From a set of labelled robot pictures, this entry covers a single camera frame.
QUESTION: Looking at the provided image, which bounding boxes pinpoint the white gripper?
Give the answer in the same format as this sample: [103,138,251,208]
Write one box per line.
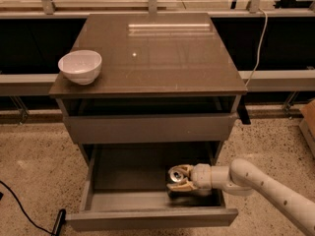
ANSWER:
[166,164,212,192]

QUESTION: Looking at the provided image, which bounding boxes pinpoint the Red Bull can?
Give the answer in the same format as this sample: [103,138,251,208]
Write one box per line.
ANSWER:
[167,166,189,199]

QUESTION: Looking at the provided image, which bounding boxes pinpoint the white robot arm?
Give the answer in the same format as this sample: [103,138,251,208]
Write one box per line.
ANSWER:
[167,158,315,236]

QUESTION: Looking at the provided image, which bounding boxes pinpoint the top drawer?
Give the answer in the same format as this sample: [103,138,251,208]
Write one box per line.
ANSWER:
[64,114,237,144]

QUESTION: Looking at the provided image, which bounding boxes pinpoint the open middle drawer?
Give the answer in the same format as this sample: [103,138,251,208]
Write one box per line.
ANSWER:
[66,142,238,231]

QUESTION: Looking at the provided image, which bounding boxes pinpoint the grey drawer cabinet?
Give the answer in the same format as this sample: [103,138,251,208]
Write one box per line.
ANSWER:
[49,14,246,163]

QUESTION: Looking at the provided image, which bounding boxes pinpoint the cardboard box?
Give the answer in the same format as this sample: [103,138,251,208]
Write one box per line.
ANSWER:
[299,99,315,157]

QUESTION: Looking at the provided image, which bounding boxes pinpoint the black floor device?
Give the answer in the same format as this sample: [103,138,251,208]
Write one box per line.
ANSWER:
[51,208,66,236]

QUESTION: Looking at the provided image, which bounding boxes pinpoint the white ceramic bowl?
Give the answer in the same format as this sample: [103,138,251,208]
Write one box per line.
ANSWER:
[58,50,102,85]

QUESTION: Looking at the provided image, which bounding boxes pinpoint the white cable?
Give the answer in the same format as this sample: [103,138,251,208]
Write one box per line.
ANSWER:
[244,7,269,88]

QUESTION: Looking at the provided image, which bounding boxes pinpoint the black floor cable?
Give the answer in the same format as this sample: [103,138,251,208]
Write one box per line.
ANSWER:
[0,179,55,236]

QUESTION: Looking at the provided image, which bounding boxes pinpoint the metal railing frame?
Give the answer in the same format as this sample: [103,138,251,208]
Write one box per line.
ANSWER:
[0,0,315,20]

